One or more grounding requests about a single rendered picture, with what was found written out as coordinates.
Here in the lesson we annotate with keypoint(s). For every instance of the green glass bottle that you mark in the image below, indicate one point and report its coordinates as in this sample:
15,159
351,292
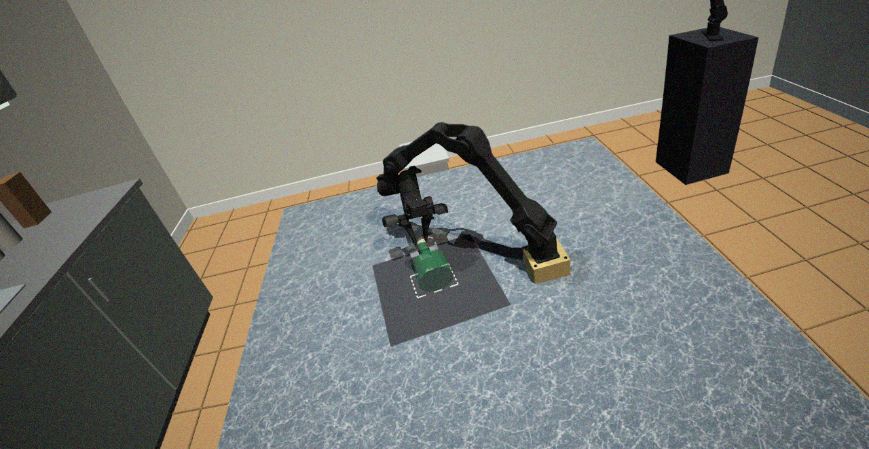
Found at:
431,268

